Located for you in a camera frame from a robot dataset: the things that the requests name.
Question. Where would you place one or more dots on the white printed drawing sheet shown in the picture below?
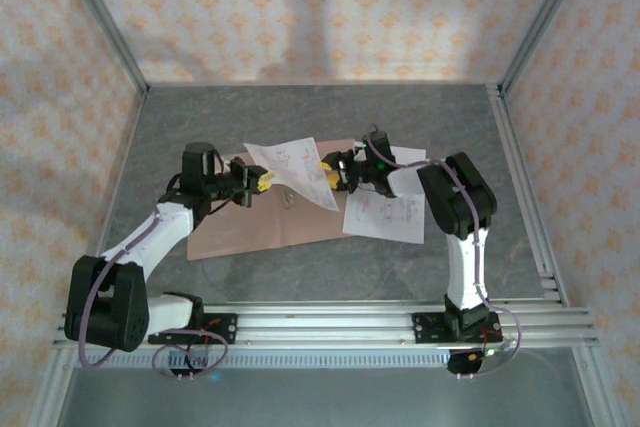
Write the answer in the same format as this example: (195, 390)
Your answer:
(295, 167)
(390, 217)

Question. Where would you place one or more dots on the brown paper folder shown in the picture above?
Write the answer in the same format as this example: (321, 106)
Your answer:
(240, 232)

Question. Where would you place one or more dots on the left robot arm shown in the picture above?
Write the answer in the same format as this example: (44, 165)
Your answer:
(110, 307)

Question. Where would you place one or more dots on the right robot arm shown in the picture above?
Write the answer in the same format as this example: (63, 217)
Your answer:
(465, 197)

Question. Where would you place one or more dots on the metal folder clip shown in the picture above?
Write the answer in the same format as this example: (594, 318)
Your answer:
(287, 199)

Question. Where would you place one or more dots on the black connector module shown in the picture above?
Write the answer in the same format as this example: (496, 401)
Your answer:
(187, 364)
(465, 362)

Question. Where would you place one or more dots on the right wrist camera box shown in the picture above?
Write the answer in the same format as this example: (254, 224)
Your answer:
(357, 149)

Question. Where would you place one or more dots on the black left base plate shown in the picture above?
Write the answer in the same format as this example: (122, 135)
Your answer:
(225, 329)

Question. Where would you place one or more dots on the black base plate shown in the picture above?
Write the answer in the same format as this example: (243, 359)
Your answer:
(225, 329)
(425, 329)

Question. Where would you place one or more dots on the aluminium front rail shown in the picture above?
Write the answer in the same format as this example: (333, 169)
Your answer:
(325, 327)

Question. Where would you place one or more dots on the aluminium side rail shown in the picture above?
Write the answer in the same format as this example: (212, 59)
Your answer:
(520, 187)

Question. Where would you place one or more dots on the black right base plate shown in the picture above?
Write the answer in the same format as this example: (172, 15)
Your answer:
(425, 329)

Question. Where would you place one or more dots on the aluminium frame post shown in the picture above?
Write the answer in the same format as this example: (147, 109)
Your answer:
(107, 27)
(540, 22)

